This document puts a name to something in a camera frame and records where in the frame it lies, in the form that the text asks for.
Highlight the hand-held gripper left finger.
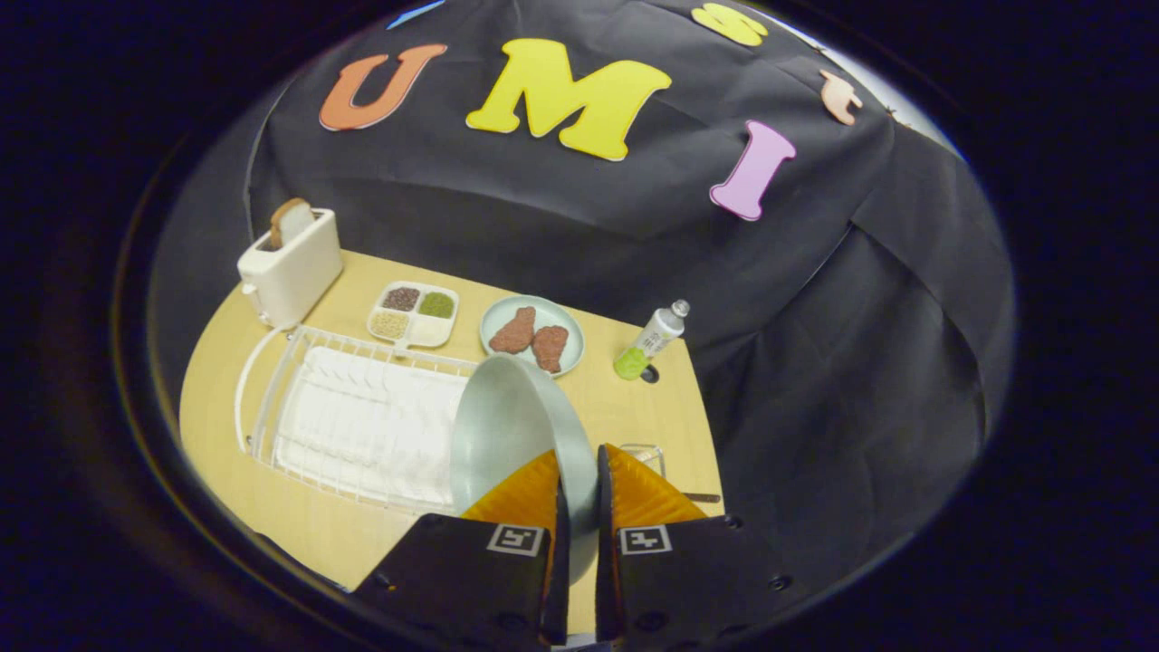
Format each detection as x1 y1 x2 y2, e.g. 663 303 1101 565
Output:
351 448 571 648

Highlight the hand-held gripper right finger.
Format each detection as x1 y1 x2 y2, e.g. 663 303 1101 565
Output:
595 443 811 646

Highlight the clear basket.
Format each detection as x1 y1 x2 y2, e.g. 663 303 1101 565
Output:
620 444 668 481

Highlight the white wire dish rack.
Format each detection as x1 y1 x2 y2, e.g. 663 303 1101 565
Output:
234 324 481 515

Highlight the pale green plate with meat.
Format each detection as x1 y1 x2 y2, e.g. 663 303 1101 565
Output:
479 295 586 379

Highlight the green tea bottle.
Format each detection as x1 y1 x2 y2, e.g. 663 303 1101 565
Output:
614 300 691 381

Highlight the white compartment tray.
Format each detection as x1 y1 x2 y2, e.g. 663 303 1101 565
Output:
367 281 460 350

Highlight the brown meat piece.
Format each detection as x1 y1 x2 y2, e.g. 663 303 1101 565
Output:
531 325 570 374
489 306 537 355

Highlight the black backdrop cloth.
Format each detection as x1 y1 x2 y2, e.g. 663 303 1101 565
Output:
149 0 1015 590

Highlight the white toaster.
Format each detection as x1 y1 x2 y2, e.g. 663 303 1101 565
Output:
237 208 345 330

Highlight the bread slice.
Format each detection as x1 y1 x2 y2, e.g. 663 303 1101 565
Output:
269 197 316 250

